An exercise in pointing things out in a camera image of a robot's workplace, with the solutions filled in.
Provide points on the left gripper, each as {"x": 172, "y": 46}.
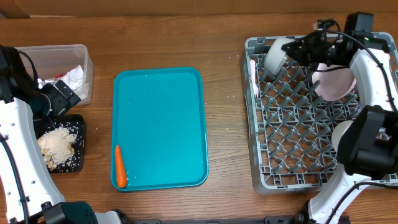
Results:
{"x": 63, "y": 102}

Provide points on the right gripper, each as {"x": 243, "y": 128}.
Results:
{"x": 310, "y": 49}

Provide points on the silver red foil wrapper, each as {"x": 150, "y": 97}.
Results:
{"x": 43, "y": 81}

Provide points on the grey bowl with rice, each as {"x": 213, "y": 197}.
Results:
{"x": 276, "y": 57}

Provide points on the white napkin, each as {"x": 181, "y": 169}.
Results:
{"x": 75, "y": 79}

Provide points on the pink round plate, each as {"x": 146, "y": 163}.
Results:
{"x": 335, "y": 82}

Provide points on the white plastic fork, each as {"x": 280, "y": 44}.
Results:
{"x": 253, "y": 78}

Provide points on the white bowl with peanuts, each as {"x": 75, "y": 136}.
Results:
{"x": 338, "y": 132}

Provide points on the orange carrot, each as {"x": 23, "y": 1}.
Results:
{"x": 121, "y": 177}

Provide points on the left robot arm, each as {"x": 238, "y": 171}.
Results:
{"x": 31, "y": 194}

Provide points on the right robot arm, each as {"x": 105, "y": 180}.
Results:
{"x": 366, "y": 147}

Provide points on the black plastic waste bin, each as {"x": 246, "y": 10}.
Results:
{"x": 77, "y": 126}

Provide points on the grey dishwasher rack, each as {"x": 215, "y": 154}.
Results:
{"x": 290, "y": 126}

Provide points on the clear plastic storage bin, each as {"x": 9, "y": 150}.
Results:
{"x": 52, "y": 60}

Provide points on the pile of peanuts and rice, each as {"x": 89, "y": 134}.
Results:
{"x": 56, "y": 148}

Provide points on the teal serving tray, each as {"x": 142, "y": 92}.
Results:
{"x": 159, "y": 123}

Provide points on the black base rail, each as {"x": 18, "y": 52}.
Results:
{"x": 265, "y": 220}

